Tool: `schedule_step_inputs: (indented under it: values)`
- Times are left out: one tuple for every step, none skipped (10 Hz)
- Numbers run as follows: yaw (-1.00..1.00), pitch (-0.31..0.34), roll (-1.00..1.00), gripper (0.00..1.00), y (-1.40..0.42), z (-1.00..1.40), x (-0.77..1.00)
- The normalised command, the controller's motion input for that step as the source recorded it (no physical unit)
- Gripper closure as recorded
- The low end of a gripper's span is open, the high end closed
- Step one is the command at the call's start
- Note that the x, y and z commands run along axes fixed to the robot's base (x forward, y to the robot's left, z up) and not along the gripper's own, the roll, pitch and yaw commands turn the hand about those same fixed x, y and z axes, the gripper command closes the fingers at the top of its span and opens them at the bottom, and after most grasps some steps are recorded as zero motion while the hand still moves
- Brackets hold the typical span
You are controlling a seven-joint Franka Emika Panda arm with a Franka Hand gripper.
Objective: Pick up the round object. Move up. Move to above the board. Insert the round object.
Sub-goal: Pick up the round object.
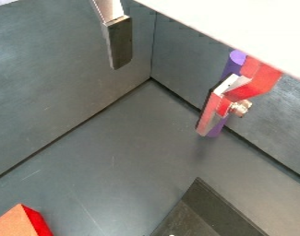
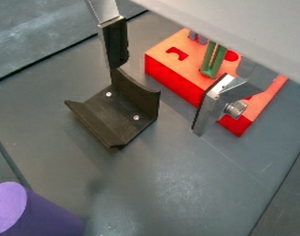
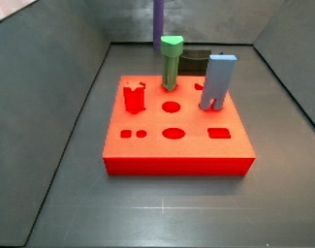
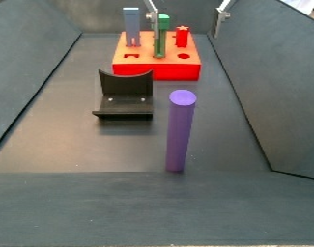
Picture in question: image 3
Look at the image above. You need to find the red peg board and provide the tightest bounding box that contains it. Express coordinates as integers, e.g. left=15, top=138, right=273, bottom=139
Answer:
left=102, top=76, right=256, bottom=175

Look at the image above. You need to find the light blue arch peg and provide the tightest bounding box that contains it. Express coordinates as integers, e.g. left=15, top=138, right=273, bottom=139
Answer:
left=199, top=54, right=237, bottom=110

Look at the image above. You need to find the purple round peg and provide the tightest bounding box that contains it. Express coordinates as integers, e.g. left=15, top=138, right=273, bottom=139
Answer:
left=153, top=0, right=165, bottom=49

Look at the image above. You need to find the green triangular peg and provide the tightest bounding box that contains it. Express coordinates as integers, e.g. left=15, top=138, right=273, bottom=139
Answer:
left=161, top=36, right=183, bottom=91

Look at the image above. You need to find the red star peg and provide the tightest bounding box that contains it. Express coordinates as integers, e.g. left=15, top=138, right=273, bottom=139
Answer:
left=123, top=80, right=145, bottom=114

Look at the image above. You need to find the black peg holder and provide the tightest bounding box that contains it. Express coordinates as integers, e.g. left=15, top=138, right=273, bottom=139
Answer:
left=177, top=49, right=211, bottom=76

